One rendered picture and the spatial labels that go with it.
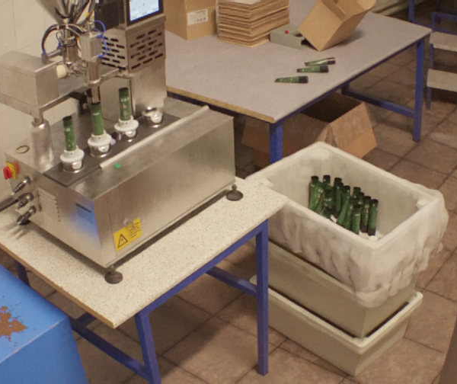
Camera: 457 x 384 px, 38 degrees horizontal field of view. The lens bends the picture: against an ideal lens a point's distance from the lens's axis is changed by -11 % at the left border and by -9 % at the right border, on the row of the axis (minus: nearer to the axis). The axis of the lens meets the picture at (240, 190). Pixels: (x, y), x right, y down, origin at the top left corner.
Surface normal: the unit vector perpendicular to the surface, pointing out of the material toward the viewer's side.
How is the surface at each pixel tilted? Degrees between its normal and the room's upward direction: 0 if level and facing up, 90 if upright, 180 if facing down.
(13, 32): 90
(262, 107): 0
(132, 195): 90
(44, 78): 90
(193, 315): 0
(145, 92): 90
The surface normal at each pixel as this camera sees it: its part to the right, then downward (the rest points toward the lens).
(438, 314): -0.04, -0.85
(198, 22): 0.53, 0.43
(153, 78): 0.77, 0.31
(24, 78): -0.63, 0.43
